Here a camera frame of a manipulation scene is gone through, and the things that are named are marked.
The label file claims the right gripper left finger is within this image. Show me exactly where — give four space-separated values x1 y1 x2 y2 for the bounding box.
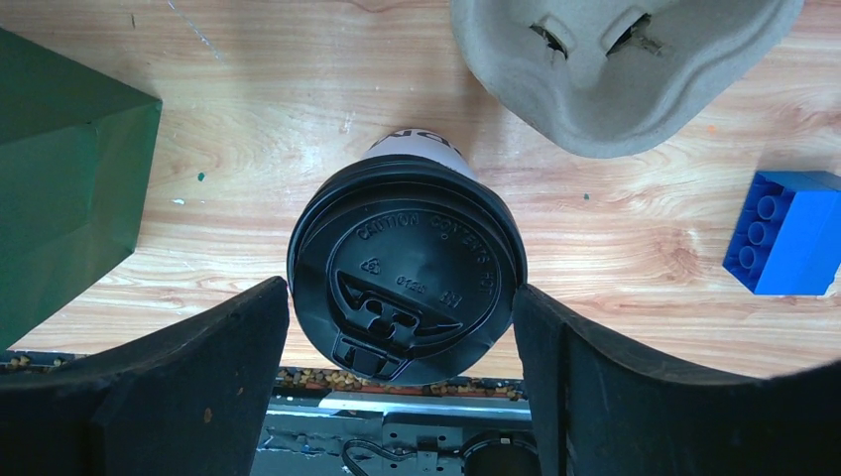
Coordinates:
1 277 290 475

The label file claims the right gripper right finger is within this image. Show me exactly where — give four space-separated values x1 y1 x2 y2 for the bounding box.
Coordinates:
512 285 840 475

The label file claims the black coffee cup lid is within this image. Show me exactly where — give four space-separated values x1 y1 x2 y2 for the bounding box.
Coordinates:
287 155 528 386

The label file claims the green paper bag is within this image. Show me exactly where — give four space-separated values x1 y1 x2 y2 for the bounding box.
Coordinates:
1 31 163 348

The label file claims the white paper coffee cup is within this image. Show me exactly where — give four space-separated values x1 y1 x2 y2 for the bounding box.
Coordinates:
361 128 478 181

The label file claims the blue toy brick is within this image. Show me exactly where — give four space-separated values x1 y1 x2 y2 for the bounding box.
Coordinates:
723 171 840 296

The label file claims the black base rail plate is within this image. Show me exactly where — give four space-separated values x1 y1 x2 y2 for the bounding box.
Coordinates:
251 368 533 475

